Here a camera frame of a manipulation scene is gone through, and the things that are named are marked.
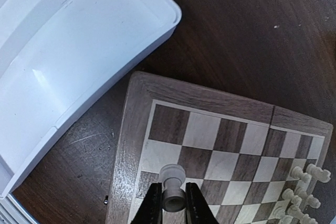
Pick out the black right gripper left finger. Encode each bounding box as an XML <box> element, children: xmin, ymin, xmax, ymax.
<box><xmin>131</xmin><ymin>183</ymin><xmax>163</xmax><ymax>224</ymax></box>

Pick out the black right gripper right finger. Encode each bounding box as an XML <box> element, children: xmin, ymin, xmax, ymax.
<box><xmin>185</xmin><ymin>183</ymin><xmax>218</xmax><ymax>224</ymax></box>

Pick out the light pawn mid board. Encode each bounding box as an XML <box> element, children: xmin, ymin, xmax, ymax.
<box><xmin>158</xmin><ymin>164</ymin><xmax>186</xmax><ymax>212</ymax></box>

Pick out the eleventh light chess piece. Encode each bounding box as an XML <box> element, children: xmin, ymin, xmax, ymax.
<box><xmin>295</xmin><ymin>187</ymin><xmax>321</xmax><ymax>209</ymax></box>

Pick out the light knight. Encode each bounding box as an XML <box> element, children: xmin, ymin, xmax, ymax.
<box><xmin>306</xmin><ymin>164</ymin><xmax>331</xmax><ymax>183</ymax></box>

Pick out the wooden chess board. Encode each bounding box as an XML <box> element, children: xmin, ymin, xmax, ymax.
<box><xmin>106</xmin><ymin>72</ymin><xmax>333</xmax><ymax>223</ymax></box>

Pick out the white plastic tray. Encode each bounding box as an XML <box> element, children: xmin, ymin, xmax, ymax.
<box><xmin>1</xmin><ymin>0</ymin><xmax>182</xmax><ymax>198</ymax></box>

